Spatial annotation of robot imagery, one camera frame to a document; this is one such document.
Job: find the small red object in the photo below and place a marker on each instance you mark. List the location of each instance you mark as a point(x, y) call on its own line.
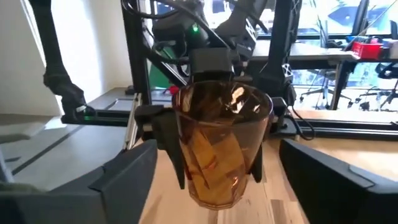
point(174, 90)

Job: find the amber glass tumbler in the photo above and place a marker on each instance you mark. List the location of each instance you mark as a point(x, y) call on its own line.
point(217, 149)

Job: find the black office chair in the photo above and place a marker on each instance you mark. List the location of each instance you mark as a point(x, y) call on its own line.
point(387, 70)

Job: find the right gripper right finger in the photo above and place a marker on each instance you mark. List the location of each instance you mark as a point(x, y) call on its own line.
point(342, 199)

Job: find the black curved pole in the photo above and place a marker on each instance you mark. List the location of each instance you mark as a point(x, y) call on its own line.
point(56, 71)

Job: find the green panel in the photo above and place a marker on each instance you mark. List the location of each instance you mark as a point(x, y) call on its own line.
point(158, 77)

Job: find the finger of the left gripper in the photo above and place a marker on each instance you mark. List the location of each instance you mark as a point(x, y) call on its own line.
point(164, 130)
point(280, 115)

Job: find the red plastic bin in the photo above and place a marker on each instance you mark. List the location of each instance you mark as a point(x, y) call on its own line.
point(367, 51)

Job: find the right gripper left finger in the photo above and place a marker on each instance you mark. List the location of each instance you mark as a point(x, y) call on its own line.
point(93, 205)

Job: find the black aluminium table frame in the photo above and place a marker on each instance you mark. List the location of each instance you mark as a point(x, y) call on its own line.
point(136, 62)

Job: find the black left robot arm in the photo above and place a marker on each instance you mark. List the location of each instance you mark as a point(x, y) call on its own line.
point(186, 32)

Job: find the grey office desk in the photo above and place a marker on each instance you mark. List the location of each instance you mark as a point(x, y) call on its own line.
point(304, 51)

